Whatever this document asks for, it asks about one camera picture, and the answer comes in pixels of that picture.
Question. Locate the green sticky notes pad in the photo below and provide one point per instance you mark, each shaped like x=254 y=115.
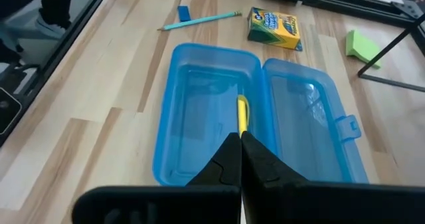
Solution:
x=362 y=48

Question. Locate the teal pencil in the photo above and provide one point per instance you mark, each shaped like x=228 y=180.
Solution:
x=199 y=20

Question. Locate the yellow highlighter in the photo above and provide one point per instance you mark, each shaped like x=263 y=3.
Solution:
x=242 y=117

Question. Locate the blue eraser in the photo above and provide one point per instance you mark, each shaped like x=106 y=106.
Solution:
x=184 y=13

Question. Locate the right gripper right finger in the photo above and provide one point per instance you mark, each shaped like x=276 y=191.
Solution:
x=315 y=204

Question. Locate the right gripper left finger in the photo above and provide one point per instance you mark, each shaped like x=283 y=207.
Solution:
x=166 y=204

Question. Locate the black device white border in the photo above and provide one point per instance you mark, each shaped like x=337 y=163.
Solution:
x=8 y=111

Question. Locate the blue plastic pencil box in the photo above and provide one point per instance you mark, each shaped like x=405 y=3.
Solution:
x=206 y=117

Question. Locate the green yellow crayon box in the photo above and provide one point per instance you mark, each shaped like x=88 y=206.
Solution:
x=274 y=26

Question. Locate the person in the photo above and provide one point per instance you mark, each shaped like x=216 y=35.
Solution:
x=53 y=8

